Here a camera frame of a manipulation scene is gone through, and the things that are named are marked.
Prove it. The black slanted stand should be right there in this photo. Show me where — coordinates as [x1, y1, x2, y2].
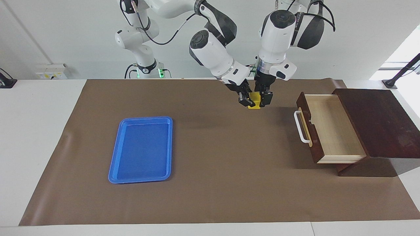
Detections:
[382, 52, 420, 89]

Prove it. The dark brown wooden cabinet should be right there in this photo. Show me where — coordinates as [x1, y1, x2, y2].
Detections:
[332, 88, 420, 177]

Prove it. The white drawer handle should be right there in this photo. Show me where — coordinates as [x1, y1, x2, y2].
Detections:
[294, 111, 311, 144]

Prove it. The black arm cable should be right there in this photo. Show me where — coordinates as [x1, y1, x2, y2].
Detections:
[307, 0, 336, 32]
[120, 0, 197, 46]

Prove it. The black clamp base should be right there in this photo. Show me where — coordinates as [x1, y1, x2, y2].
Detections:
[0, 68, 17, 89]

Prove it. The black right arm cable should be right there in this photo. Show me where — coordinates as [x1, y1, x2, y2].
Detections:
[120, 0, 197, 46]

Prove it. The beige handle backing strip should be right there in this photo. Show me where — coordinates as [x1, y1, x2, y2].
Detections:
[298, 108, 314, 148]

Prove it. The brown table mat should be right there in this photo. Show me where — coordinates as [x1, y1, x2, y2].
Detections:
[19, 78, 420, 226]

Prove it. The white wall socket box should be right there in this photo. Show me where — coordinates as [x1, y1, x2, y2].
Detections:
[35, 63, 71, 80]

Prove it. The wooden drawer dark front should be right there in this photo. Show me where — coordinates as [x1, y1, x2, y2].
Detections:
[296, 92, 367, 164]

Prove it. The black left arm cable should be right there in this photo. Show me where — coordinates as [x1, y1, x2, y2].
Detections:
[307, 0, 336, 32]

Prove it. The yellow cube block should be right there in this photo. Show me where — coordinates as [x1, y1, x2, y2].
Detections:
[248, 92, 263, 109]

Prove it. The blue plastic tray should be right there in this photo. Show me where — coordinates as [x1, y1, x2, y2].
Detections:
[108, 116, 173, 184]

